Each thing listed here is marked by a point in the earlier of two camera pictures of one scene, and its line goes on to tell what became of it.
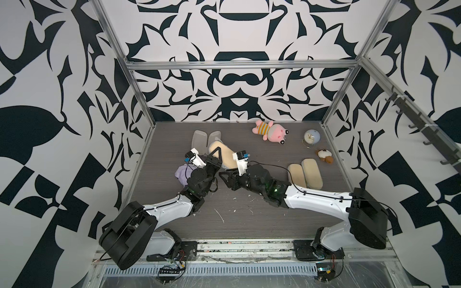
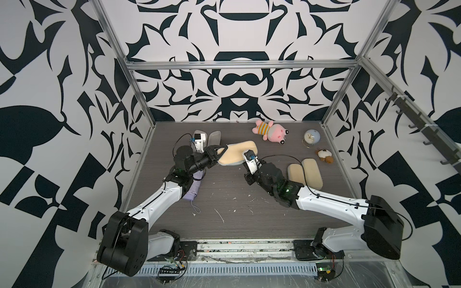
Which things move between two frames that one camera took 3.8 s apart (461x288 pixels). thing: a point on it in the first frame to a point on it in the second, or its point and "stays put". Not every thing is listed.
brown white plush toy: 325,155 stays put
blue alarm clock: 311,137 stays put
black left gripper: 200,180 to 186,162
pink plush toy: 275,132 stays put
